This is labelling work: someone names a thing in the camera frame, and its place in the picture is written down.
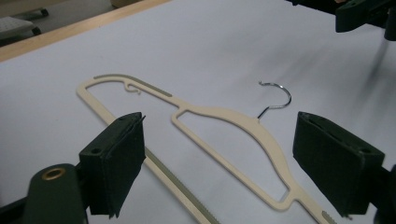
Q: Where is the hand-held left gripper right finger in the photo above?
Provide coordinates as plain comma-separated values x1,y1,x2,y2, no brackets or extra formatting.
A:
292,111,386,217

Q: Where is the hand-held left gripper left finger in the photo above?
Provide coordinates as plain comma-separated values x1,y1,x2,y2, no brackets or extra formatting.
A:
78,111,148,218

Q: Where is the beige clothes hanger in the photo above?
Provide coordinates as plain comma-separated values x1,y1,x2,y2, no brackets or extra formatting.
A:
76,73,339,224

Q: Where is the white wheeled base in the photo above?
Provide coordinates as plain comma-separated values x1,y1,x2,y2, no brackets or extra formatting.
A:
0,7,50,48

